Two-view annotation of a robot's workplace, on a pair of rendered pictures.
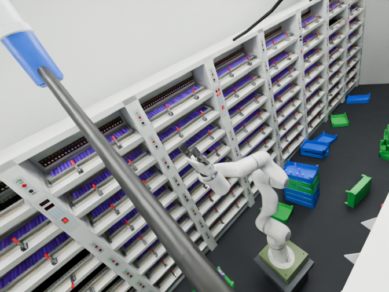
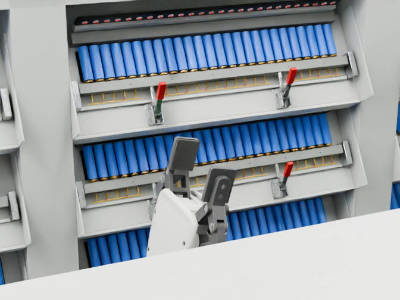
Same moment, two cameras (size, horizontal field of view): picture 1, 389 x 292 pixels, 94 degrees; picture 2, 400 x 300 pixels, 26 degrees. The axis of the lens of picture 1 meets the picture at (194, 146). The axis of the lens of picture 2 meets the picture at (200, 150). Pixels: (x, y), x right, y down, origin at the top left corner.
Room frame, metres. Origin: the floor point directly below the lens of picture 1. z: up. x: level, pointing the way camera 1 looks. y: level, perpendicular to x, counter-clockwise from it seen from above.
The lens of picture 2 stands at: (1.58, 0.06, 1.94)
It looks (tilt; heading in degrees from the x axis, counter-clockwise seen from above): 19 degrees down; 182
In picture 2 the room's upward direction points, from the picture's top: straight up
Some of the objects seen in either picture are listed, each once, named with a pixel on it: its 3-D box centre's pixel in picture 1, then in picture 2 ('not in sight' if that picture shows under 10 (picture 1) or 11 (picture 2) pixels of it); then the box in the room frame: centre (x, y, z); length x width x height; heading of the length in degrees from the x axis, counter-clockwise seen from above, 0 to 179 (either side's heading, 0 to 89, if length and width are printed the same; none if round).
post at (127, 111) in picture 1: (178, 189); not in sight; (1.30, 0.30, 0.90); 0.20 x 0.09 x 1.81; 26
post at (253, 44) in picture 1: (265, 113); not in sight; (1.92, -0.95, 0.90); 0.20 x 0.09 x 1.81; 26
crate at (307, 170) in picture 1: (298, 170); not in sight; (1.33, -0.91, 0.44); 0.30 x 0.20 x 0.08; 34
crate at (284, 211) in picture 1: (276, 209); not in sight; (1.30, -0.56, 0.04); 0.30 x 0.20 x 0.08; 35
